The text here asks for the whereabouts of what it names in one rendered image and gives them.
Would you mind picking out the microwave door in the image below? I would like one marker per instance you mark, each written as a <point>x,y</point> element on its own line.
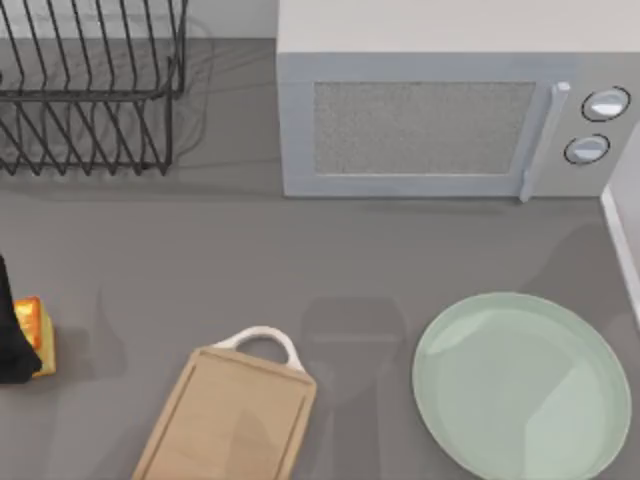
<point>300,130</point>

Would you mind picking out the wooden cutting board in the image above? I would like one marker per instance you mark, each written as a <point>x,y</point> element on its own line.
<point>230,415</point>

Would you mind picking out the pale microwave oven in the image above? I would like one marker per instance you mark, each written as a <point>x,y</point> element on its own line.
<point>450,50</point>

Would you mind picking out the pale green plate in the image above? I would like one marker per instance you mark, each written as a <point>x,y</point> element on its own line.
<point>520,385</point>

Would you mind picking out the small microwave knob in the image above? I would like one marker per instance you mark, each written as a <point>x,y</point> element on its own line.
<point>586,149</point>

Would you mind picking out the yellow bread slice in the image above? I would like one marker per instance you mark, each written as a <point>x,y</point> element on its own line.
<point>41,336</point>

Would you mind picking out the large microwave knob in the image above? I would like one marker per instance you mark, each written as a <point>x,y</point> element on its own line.
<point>606,103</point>

